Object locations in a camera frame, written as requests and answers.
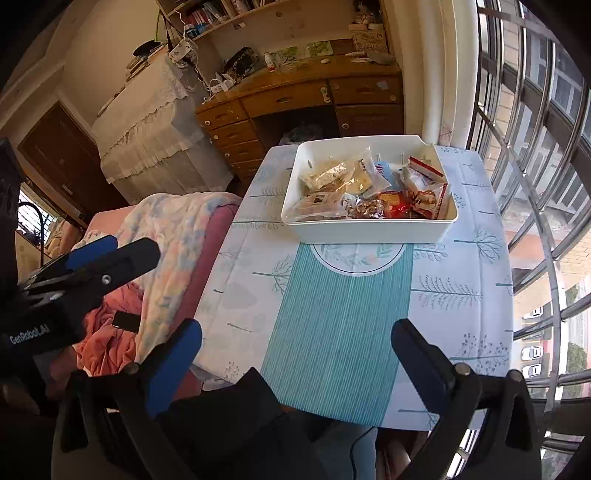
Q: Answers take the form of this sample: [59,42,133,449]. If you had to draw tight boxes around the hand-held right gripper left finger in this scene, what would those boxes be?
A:
[53,318,204,480]

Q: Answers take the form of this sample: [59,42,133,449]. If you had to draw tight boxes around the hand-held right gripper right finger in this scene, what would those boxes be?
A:
[390,318,543,480]

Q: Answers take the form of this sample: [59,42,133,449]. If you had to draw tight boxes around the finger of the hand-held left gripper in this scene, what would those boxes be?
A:
[18,234,119,282]
[21,237,161,324]

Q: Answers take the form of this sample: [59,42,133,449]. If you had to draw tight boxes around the white plastic bin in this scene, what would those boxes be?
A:
[281,135,459,244]

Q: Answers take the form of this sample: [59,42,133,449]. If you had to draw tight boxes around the clear red nut packet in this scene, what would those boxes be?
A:
[346,198,393,219]

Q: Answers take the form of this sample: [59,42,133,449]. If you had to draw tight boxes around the brown chocolate snack packet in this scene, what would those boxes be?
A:
[413,182,450,219]

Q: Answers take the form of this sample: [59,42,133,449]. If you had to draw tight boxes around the white triangular snack packet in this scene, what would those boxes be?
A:
[402,167,430,195]

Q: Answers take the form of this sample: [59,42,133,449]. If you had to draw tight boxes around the orange bread packet dark label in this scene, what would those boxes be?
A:
[286,191,347,221]

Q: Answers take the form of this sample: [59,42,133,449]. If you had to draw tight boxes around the blue snack packet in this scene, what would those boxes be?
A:
[372,161,402,190]

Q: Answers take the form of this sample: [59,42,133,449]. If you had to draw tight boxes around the clear crumbly cake packet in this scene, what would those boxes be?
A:
[299,159,356,190]

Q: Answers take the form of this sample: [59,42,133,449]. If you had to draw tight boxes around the pale floral blanket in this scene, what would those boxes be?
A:
[74,191,243,365]

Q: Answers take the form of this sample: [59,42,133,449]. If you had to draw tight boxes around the small black rectangular device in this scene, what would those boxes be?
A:
[113,311,139,333]

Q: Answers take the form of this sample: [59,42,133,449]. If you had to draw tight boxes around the salmon pink cloth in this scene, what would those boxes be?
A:
[46,277,153,379]

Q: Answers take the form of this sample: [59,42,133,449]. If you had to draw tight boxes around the tree-print teal striped tablecloth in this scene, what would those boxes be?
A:
[194,145,515,430]

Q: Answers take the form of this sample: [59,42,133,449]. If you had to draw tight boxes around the pink bed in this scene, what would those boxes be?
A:
[88,203,241,384]

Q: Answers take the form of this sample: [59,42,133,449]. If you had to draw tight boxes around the person's black garment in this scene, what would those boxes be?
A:
[161,367,352,480]

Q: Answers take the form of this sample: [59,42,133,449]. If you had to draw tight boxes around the brown wooden door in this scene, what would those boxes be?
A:
[18,102,130,227]

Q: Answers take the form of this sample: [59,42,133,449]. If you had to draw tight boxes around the person's blue jeans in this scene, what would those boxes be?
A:
[318,422,379,480]

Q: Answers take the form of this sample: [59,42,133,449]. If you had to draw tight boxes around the lace cloth covered cabinet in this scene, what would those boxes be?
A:
[90,51,236,206]

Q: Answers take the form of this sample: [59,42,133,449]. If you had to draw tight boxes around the wooden desk with drawers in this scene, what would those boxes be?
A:
[194,62,404,185]

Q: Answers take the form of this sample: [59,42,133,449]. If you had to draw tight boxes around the dark patterned tray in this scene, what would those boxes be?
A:
[224,46,259,77]

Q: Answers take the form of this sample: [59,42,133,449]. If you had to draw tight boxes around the metal window grille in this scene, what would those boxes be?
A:
[466,0,591,480]

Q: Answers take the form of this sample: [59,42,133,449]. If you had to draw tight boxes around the row of books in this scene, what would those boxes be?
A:
[187,0,259,28]

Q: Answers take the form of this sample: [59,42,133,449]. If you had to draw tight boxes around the wooden bookshelf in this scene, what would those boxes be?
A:
[157,0,389,54]

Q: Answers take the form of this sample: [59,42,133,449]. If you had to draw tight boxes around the black cable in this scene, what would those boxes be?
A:
[348,427,377,480]

